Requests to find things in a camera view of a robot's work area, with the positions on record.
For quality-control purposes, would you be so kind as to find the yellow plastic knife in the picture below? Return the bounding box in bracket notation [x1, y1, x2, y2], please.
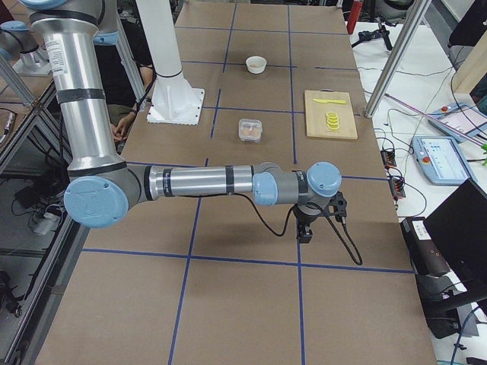
[313, 98, 347, 105]

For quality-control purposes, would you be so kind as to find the aluminium frame post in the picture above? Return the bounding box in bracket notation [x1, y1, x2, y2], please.
[364, 0, 431, 118]

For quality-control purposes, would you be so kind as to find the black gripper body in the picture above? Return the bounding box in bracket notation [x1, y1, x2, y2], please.
[292, 192, 347, 227]

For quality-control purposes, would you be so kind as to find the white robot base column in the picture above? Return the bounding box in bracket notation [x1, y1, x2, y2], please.
[136, 0, 205, 125]

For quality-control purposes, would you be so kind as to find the white ceramic bowl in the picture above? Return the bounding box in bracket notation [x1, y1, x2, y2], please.
[246, 56, 267, 75]

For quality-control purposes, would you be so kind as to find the clear plastic egg box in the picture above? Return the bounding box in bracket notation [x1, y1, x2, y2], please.
[238, 119, 263, 143]

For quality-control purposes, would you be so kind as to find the black computer tower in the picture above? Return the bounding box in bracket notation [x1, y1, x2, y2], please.
[400, 217, 450, 278]

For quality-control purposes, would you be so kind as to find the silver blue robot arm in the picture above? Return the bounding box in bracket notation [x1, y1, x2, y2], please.
[26, 1, 349, 243]
[1, 20, 51, 76]

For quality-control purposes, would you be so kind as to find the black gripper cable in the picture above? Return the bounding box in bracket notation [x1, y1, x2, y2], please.
[197, 192, 363, 266]

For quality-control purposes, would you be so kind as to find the wooden cutting board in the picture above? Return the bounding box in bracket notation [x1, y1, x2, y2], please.
[304, 90, 358, 140]

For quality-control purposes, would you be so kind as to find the blue teach pendant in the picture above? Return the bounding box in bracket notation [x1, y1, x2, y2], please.
[412, 135, 477, 186]
[428, 103, 486, 143]

